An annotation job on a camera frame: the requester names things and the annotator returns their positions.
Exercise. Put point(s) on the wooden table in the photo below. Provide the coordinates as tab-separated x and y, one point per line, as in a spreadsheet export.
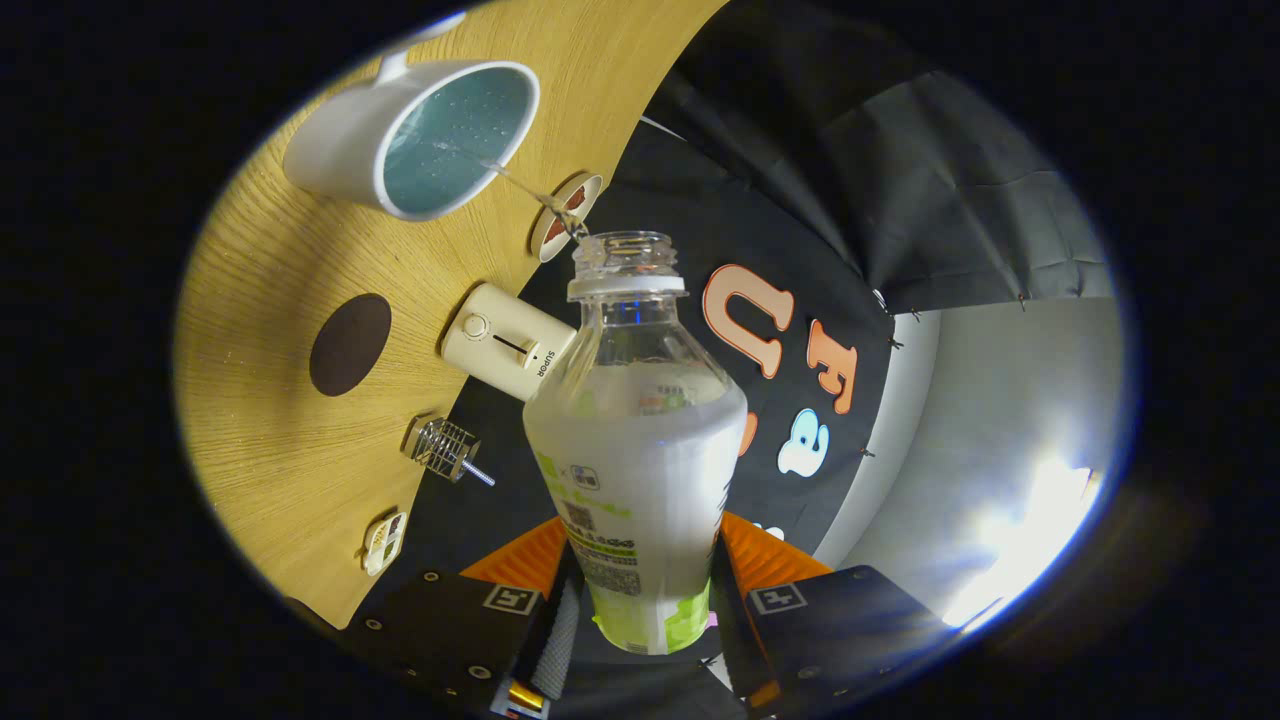
280	300

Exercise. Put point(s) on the red-brown food piece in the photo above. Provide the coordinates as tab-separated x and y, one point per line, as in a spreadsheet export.
556	228
572	200

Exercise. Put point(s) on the large ceiling light panel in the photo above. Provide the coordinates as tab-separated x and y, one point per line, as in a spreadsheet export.
1030	540

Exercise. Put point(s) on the clear juice bottle white label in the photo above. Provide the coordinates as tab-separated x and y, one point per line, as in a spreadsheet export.
640	480

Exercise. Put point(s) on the white divided dish with grains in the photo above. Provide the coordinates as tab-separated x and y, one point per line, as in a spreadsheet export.
385	543

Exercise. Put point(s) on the white cup blue inside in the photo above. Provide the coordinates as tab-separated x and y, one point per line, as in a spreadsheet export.
340	150

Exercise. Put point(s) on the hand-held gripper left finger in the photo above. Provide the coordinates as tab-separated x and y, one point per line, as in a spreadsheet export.
450	630

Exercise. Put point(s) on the cream white toaster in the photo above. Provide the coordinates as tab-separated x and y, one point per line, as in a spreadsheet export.
495	335

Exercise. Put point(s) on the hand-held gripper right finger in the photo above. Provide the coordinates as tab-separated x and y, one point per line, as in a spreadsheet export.
740	640

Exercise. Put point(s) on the metal spoon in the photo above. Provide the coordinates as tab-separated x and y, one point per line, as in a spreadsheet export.
478	474

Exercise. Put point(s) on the dark brown round coaster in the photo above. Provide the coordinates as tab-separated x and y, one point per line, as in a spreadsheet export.
350	345

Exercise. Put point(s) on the round cream plate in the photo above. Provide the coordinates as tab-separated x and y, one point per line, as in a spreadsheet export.
545	235

